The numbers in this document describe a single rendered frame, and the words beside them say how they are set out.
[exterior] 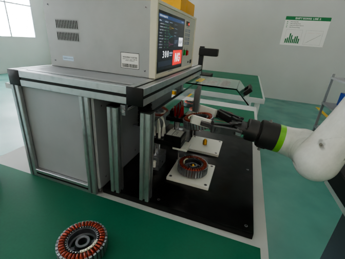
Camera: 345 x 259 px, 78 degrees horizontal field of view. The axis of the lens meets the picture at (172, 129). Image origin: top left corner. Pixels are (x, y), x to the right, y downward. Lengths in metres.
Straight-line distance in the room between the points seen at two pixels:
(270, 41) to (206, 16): 1.70
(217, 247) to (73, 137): 0.51
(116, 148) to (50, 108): 0.24
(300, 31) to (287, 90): 1.35
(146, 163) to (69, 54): 0.44
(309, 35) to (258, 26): 1.13
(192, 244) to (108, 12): 0.67
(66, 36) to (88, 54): 0.09
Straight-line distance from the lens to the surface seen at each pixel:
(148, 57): 0.65
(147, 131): 0.55
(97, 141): 0.66
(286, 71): 6.08
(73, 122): 0.69
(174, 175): 0.77
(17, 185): 0.88
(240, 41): 5.99
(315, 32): 6.14
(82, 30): 0.76
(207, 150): 0.96
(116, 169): 0.67
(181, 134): 0.75
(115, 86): 0.55
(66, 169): 0.80
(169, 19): 0.73
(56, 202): 0.76
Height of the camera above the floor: 1.23
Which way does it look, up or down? 23 degrees down
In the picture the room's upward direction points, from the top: 4 degrees clockwise
